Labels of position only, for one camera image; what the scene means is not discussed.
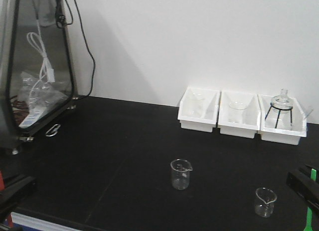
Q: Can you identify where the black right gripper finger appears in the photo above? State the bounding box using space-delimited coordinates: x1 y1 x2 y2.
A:
286 170 319 216
299 164 319 183

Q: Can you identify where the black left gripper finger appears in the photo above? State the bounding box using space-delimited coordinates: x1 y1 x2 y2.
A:
0 174 37 216

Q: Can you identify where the red plastic spoon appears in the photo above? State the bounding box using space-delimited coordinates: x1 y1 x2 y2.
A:
0 172 14 228

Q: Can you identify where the green plastic spoon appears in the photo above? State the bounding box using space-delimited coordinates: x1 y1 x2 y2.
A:
304 168 317 231

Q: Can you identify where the glass-door lab cabinet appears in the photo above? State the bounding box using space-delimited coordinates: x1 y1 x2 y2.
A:
0 0 77 152

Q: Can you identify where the small glass beaker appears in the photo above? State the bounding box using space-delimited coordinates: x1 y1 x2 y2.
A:
254 187 277 218

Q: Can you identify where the right white storage bin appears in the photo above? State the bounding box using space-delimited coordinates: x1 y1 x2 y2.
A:
258 94 307 145

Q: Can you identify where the white storage bin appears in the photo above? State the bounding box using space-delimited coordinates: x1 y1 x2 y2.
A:
258 94 307 145
218 91 261 139
177 87 220 133

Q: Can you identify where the small glass funnel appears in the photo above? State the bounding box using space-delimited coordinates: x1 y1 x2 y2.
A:
293 106 314 129

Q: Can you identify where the round glass flask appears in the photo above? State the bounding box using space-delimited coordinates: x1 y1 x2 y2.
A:
270 89 293 110

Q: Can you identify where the middle white storage bin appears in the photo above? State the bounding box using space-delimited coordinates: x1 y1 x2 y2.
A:
218 91 261 139

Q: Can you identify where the glass beaker in middle bin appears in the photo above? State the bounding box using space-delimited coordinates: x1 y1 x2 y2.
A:
228 101 247 123

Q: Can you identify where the glass beaker in bin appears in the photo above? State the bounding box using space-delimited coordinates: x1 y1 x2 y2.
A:
189 92 204 118
228 101 247 123

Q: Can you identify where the glass beaker with spout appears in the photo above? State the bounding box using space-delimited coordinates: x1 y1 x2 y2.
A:
170 159 193 191

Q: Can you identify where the left white storage bin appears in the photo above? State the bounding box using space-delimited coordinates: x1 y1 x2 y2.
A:
177 87 220 133

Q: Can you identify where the glass beaker in left bin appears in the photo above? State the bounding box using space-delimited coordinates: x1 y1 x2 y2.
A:
189 92 204 118

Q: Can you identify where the black wire tripod stand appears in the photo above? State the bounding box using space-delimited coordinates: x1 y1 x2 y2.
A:
264 103 293 129

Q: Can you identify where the white cable in cabinet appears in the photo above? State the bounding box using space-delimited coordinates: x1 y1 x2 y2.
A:
26 15 56 112

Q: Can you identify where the black power cable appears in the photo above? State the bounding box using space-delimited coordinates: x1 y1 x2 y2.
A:
55 0 96 100

